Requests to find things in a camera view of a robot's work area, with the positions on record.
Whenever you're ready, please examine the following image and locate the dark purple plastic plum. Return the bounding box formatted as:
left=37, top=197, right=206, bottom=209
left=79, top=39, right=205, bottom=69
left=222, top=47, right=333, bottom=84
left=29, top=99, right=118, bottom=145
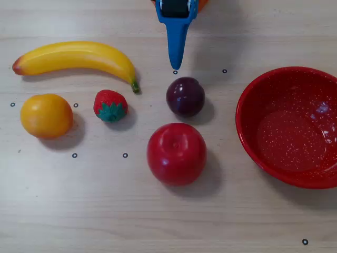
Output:
left=165, top=76, right=206, bottom=118

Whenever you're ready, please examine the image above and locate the red plastic apple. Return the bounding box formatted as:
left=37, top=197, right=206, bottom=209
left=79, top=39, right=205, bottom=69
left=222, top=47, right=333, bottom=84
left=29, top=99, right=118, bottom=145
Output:
left=146, top=122, right=207, bottom=187

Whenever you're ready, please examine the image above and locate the orange robot base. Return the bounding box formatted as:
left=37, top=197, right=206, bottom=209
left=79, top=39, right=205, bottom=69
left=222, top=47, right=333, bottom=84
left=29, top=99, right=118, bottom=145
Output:
left=150, top=0, right=211, bottom=13

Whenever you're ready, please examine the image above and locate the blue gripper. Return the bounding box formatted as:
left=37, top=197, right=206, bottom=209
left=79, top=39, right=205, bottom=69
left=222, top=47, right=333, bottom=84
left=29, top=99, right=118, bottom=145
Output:
left=155, top=0, right=199, bottom=71

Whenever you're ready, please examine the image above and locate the red speckled bowl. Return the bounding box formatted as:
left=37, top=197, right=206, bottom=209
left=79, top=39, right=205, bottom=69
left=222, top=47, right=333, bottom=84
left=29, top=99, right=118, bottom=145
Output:
left=235, top=66, right=337, bottom=190

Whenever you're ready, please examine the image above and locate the red plastic strawberry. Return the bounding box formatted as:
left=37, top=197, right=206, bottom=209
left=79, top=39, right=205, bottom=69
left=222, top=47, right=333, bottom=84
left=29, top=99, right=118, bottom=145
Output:
left=93, top=89, right=129, bottom=123

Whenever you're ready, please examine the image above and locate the yellow plastic banana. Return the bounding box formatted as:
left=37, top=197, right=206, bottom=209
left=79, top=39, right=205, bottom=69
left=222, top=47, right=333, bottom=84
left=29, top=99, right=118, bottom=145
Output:
left=12, top=41, right=141, bottom=93

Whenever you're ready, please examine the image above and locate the orange plastic fruit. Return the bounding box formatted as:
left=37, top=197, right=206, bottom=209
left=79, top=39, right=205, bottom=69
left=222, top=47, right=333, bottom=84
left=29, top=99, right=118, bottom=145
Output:
left=20, top=93, right=74, bottom=140

